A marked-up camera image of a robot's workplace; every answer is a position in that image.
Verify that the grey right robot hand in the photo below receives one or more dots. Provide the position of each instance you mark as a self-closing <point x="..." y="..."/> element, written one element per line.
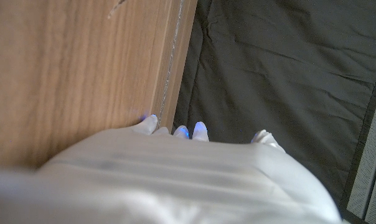
<point x="163" y="180"/>

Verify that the black backdrop cloth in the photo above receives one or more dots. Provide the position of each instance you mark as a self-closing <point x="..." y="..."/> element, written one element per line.
<point x="284" y="77"/>

